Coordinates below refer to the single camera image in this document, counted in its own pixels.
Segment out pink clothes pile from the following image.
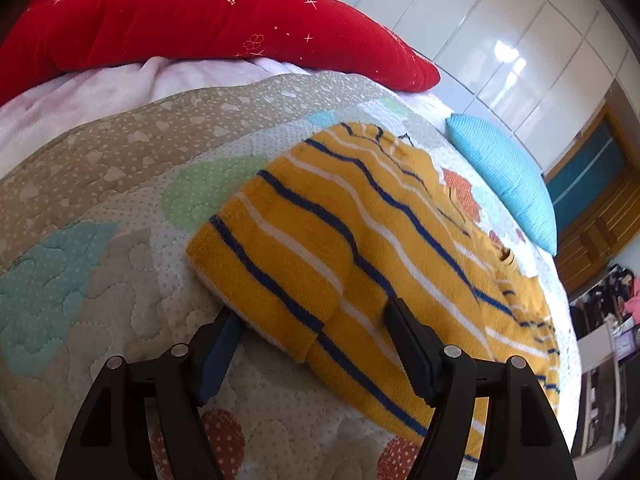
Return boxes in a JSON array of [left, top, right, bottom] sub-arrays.
[[624, 276, 640, 325]]

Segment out white shelf unit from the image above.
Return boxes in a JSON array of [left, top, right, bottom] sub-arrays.
[[572, 314, 639, 460]]

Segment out light blue pillow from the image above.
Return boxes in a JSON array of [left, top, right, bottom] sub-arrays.
[[446, 114, 558, 256]]

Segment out wooden door teal glass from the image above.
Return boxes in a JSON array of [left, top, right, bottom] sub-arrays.
[[546, 105, 639, 295]]

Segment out pink fleece blanket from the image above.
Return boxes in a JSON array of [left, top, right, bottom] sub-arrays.
[[0, 56, 314, 174]]

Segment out yellow striped knit sweater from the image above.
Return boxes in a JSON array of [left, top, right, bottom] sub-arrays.
[[186, 122, 561, 442]]

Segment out white glossy wardrobe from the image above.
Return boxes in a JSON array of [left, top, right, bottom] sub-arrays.
[[342, 0, 639, 170]]

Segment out patterned quilted bedspread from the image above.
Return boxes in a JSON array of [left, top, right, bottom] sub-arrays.
[[1, 73, 580, 479]]

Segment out red embroidered quilt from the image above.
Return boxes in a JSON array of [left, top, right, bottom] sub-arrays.
[[1, 0, 440, 101]]

